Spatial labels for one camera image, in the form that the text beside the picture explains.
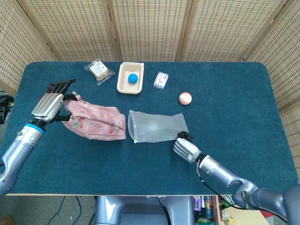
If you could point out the yellow cardboard box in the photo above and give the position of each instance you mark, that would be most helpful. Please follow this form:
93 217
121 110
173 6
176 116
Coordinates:
243 216

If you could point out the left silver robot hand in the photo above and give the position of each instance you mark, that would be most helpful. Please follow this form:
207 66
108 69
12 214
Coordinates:
48 106

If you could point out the blue ball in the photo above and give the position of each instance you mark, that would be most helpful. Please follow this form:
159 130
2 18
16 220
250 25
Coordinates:
132 78

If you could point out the red grapes bunch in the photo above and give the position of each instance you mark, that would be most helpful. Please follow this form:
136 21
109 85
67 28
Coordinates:
48 87

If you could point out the transparent plastic zip bag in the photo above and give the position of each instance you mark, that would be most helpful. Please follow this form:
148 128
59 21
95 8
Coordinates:
157 126

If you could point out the grey-blue robot torso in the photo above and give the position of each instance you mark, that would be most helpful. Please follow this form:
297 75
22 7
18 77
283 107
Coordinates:
140 211

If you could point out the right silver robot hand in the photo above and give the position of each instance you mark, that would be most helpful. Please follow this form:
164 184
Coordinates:
186 148

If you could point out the blue felt table cover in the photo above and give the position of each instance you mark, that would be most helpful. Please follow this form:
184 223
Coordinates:
222 129

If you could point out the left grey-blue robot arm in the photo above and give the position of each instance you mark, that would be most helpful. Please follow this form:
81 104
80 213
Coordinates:
18 147

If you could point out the plastic wrapped sandwich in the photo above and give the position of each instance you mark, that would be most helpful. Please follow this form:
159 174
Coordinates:
99 70

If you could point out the peach wooden ball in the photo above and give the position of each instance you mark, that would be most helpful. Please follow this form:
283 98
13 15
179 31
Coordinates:
185 98

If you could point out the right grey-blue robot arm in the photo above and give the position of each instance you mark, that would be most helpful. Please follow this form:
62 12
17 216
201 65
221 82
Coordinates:
218 167

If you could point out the purple snack packet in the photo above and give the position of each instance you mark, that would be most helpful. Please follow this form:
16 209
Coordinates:
197 205

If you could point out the beige plastic food container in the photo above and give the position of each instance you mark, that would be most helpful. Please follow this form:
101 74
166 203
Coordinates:
123 87

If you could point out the blue label bottle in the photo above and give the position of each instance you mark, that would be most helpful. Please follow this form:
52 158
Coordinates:
208 205

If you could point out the small clear purple-print box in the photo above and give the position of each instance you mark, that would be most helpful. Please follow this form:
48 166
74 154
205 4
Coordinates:
161 80

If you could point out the brown wooden shelf post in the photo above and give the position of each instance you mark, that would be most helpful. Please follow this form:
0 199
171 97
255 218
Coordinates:
216 211

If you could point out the woven rattan screen panel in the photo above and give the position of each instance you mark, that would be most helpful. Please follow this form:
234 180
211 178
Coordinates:
75 30
281 58
150 30
18 47
222 30

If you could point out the pink floral clothes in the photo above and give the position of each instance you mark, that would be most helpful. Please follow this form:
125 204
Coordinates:
98 122

